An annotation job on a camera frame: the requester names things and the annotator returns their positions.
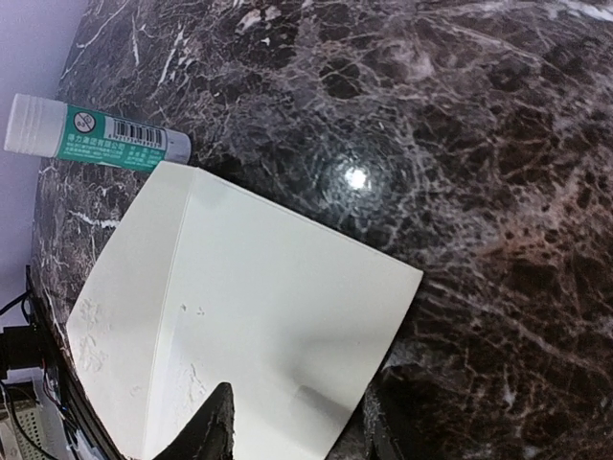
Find cream paper envelope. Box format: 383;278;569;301
66;162;422;459

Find green white glue stick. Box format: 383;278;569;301
4;94;192;173

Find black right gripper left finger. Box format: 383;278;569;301
160;382;235;460

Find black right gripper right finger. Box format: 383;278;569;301
363;368;411;459

